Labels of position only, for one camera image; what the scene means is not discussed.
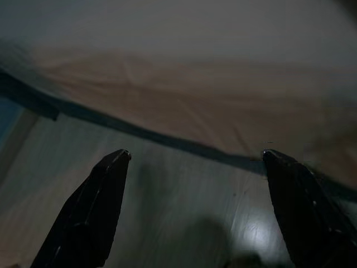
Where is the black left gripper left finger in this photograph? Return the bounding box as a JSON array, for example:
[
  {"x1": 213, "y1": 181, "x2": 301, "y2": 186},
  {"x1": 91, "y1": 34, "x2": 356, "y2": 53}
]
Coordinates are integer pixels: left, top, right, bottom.
[{"x1": 30, "y1": 149, "x2": 132, "y2": 268}]

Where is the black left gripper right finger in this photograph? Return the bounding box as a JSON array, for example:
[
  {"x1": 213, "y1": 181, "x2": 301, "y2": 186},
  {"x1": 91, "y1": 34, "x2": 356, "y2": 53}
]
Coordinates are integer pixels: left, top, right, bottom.
[{"x1": 262, "y1": 149, "x2": 357, "y2": 268}]

